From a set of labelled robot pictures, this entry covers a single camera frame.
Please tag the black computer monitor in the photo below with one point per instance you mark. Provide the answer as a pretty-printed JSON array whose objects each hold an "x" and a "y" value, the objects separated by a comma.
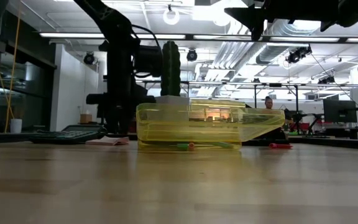
[{"x": 340, "y": 110}]

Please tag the grey green pen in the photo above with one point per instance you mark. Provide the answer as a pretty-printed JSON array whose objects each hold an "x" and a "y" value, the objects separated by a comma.
[{"x": 222, "y": 144}]

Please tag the white plant pot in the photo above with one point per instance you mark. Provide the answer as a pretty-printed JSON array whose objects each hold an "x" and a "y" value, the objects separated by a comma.
[{"x": 172, "y": 100}]

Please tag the red marker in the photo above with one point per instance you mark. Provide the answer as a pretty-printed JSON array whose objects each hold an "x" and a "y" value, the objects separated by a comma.
[{"x": 280, "y": 146}]

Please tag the black aluminium table frame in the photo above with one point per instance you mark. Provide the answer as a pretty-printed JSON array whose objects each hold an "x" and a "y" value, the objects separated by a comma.
[{"x": 322, "y": 141}]

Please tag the black calculator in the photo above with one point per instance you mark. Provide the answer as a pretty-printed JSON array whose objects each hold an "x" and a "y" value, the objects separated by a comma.
[{"x": 67, "y": 135}]

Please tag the yellow transparent plastic box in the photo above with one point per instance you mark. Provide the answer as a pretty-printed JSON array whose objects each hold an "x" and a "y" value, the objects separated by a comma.
[{"x": 213, "y": 130}]

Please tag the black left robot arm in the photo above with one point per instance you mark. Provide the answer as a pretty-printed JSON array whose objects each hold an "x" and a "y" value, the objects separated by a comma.
[{"x": 120, "y": 56}]

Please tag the black spotlight cluster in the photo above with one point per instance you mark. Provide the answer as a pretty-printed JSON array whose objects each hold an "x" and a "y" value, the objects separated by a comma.
[{"x": 297, "y": 54}]

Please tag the black ceiling spotlight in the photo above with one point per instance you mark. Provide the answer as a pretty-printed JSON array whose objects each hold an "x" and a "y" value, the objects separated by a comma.
[
  {"x": 191, "y": 55},
  {"x": 89, "y": 58}
]

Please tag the person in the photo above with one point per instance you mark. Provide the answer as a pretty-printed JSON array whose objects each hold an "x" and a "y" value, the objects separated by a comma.
[{"x": 268, "y": 102}]

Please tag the green columnar cactus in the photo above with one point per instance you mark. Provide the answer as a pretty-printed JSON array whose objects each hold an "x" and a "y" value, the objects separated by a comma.
[{"x": 170, "y": 68}]

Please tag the white cup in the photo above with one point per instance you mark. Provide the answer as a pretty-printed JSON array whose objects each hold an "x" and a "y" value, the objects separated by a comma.
[{"x": 16, "y": 126}]

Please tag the small cardboard box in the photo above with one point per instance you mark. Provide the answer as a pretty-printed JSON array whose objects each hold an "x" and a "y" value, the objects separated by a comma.
[{"x": 85, "y": 118}]

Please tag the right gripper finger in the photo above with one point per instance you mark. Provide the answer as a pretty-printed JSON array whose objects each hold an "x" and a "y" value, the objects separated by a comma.
[{"x": 253, "y": 18}]

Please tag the silver ventilation duct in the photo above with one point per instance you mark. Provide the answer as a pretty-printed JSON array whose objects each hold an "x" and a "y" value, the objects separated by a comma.
[{"x": 272, "y": 53}]

